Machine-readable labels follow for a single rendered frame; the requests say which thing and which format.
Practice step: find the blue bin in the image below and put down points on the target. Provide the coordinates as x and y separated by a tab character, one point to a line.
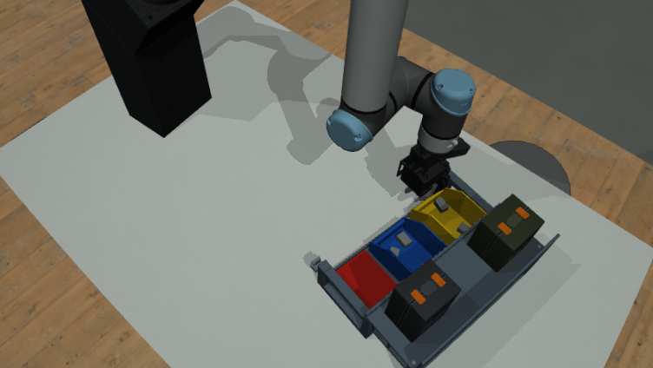
425	245

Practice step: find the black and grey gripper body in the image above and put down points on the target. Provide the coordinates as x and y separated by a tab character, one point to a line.
420	177

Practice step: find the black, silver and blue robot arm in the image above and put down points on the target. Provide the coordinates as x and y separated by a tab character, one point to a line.
374	73

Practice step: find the yellow bin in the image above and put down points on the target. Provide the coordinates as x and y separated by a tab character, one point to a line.
461	208

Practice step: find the black case with orange latches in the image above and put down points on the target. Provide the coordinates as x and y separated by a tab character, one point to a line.
504	232
421	299

